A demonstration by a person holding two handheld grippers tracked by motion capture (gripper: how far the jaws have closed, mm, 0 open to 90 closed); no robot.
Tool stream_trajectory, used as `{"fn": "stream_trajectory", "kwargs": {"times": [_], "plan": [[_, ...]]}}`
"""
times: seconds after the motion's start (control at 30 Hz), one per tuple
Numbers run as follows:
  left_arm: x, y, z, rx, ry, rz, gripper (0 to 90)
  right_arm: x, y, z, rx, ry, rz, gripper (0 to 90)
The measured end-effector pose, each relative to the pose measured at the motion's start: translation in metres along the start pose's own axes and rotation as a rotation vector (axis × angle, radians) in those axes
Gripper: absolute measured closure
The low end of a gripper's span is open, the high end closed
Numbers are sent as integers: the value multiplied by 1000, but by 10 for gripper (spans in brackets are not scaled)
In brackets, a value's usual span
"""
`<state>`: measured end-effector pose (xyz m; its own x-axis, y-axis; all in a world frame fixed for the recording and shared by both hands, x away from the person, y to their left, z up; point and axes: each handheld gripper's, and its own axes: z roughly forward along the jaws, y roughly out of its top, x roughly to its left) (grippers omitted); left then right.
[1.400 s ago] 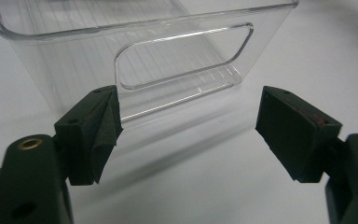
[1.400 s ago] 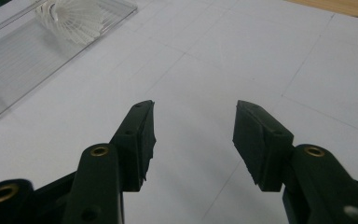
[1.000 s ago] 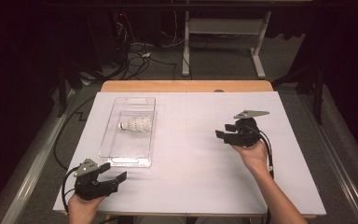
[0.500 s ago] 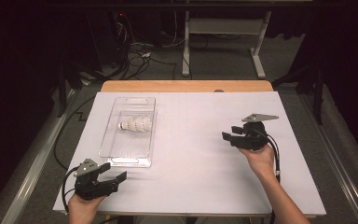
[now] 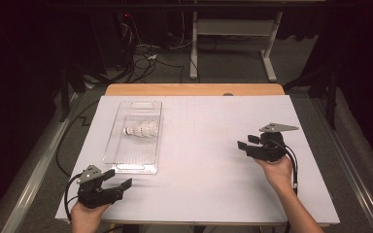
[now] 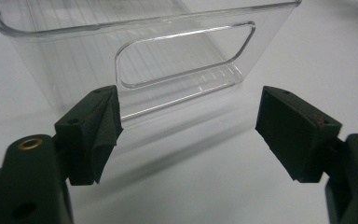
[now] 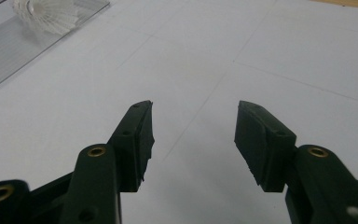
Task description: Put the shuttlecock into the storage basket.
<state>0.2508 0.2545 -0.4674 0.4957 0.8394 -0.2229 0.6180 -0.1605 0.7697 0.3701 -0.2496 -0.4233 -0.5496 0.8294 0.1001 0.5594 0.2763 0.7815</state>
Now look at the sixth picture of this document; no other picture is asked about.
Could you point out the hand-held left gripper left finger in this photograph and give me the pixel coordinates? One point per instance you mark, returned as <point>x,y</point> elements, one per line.
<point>90,140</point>

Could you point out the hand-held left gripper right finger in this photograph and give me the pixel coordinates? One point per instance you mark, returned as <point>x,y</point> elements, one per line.
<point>295,137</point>

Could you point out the clear plastic bin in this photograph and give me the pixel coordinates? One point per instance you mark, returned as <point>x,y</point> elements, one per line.
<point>74,62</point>

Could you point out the white paper sheet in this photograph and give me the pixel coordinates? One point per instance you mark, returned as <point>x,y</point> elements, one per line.
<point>199,186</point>

